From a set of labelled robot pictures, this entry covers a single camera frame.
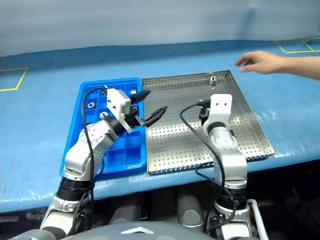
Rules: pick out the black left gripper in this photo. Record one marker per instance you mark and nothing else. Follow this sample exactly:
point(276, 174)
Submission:
point(133, 120)

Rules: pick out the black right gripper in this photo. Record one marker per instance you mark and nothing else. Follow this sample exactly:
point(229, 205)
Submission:
point(204, 112)

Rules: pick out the person's bare forearm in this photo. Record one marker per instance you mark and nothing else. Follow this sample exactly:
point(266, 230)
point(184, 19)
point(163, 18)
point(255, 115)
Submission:
point(305, 66)

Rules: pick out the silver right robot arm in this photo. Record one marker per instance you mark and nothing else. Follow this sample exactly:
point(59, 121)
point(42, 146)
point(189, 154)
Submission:
point(230, 155)

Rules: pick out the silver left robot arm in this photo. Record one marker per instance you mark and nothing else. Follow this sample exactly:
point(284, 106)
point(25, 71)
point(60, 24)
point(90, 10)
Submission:
point(82, 152)

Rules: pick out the blue compartment tray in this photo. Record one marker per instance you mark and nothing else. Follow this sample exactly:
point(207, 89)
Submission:
point(120, 155)

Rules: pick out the person's bare hand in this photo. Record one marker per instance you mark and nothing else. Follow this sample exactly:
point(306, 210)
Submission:
point(265, 62)

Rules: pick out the metal nut upper right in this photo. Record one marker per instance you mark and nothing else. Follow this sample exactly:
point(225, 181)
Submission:
point(213, 80)

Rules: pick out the perforated metal tray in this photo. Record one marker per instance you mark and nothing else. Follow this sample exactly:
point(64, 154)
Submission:
point(175, 140)

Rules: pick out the grey rounded shape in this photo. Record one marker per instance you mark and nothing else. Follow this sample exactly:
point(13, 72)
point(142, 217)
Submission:
point(125, 212)
point(191, 212)

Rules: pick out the grey robot torso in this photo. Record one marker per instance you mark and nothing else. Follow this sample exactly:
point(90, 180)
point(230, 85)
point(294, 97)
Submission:
point(137, 233)

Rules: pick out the yellow tape marking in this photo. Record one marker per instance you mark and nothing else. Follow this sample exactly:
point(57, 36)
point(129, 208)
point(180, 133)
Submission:
point(21, 80)

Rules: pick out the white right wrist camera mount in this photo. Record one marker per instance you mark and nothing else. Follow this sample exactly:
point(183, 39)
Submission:
point(221, 105)

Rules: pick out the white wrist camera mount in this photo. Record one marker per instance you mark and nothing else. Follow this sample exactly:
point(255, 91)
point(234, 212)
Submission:
point(221, 105)
point(116, 102)

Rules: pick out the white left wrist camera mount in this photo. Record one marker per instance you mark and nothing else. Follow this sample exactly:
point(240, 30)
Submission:
point(116, 102)

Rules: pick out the white plastic frame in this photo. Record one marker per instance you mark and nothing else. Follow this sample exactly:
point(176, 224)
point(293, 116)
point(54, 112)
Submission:
point(260, 220)

